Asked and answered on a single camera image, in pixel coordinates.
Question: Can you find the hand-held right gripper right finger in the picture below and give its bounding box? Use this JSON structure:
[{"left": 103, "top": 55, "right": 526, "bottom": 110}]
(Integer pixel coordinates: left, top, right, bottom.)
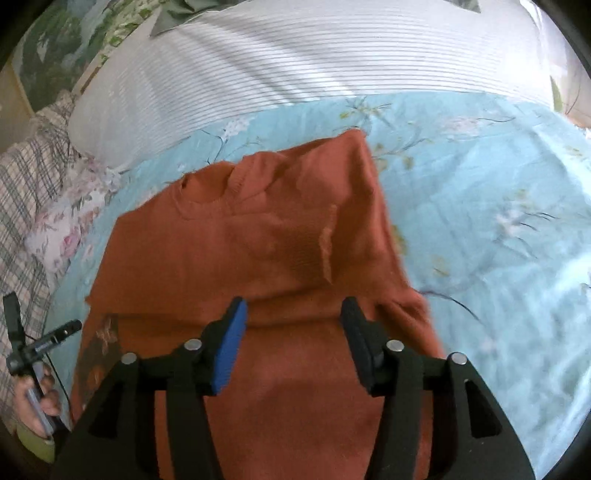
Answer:
[{"left": 340, "top": 296, "right": 537, "bottom": 480}]

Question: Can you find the cream floral fabric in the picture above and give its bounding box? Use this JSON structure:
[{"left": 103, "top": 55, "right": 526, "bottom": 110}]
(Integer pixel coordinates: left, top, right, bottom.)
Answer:
[{"left": 549, "top": 44, "right": 591, "bottom": 131}]

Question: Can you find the light blue floral bed sheet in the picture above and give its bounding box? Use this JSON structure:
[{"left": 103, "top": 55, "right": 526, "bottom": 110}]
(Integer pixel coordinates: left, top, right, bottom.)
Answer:
[{"left": 45, "top": 90, "right": 591, "bottom": 480}]

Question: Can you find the pink floral pillow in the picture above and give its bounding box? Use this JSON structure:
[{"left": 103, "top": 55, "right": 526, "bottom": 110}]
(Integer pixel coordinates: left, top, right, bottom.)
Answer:
[{"left": 25, "top": 157, "right": 126, "bottom": 274}]

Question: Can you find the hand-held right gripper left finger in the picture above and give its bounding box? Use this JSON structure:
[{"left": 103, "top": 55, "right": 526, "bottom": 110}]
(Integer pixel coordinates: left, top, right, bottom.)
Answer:
[{"left": 50, "top": 296, "right": 249, "bottom": 480}]

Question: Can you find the green leaf print fabric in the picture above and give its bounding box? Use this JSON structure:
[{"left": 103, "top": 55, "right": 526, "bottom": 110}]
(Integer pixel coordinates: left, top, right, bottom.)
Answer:
[{"left": 11, "top": 0, "right": 206, "bottom": 112}]

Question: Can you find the orange knit sweater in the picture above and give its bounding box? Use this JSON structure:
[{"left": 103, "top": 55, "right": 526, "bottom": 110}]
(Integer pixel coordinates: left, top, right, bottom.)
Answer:
[{"left": 69, "top": 129, "right": 447, "bottom": 480}]

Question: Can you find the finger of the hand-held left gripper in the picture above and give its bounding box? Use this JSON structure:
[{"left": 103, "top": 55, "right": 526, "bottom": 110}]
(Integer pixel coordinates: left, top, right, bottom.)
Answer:
[
  {"left": 28, "top": 320, "right": 84, "bottom": 354},
  {"left": 3, "top": 293, "right": 23, "bottom": 354}
]

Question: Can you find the person's left hand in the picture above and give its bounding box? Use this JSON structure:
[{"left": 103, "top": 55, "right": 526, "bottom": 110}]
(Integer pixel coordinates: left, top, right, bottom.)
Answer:
[{"left": 13, "top": 364, "right": 63, "bottom": 439}]

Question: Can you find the plaid cloth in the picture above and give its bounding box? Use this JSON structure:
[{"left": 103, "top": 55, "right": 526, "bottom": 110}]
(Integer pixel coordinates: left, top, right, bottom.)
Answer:
[{"left": 0, "top": 92, "right": 95, "bottom": 418}]

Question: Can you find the white striped pillow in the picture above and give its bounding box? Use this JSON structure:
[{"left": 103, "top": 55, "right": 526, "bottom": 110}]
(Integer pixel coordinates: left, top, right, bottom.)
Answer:
[{"left": 68, "top": 0, "right": 579, "bottom": 163}]

